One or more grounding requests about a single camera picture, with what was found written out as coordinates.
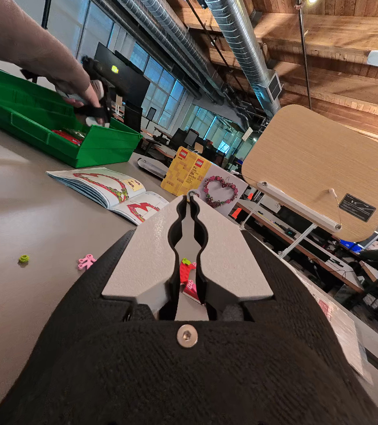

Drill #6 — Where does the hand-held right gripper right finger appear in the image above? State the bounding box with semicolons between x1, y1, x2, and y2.
190;195;274;321

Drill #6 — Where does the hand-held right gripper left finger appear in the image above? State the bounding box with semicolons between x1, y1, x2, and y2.
101;195;189;321

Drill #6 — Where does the red lego heart assembly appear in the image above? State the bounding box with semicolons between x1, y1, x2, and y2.
178;257;206;304

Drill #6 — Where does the green plastic bin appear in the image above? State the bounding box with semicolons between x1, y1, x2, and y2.
0;66;143;168

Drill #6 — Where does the person's left forearm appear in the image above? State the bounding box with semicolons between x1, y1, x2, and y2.
0;0;87;93

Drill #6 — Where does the plastic bag of lego pieces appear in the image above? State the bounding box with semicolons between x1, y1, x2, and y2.
51;129;87;147

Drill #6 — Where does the lego instruction booklet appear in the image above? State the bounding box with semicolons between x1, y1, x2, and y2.
46;168;170;226

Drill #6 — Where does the yellow lego box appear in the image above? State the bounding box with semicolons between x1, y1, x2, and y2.
161;146;249;218

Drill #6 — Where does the person's left hand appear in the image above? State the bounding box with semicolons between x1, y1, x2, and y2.
54;71;105;125

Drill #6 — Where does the black monitor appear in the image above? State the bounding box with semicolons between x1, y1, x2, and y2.
93;42;151;108

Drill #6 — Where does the long background office desk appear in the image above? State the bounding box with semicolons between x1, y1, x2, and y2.
235;199;365;293

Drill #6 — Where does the white metal stand base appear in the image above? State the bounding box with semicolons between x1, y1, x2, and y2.
137;157;170;180

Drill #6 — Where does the clear plastic sleeve with paper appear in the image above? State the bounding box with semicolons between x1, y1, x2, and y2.
295;272;374;384

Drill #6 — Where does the wooden book stand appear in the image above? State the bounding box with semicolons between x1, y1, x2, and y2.
240;104;378;259

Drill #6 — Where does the black ceiling pipe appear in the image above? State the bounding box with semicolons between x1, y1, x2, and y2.
295;0;313;110

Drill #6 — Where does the silver ventilation duct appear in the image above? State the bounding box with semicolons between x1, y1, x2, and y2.
116;0;224;103
205;0;282;117

